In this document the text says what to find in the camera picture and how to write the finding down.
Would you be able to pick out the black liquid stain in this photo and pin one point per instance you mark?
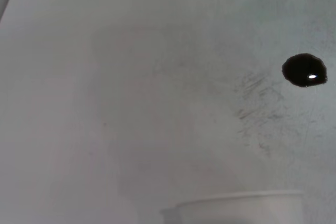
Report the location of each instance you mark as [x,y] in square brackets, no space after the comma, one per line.
[302,69]

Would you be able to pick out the white paper cup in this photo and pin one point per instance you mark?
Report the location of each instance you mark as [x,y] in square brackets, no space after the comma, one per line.
[236,208]

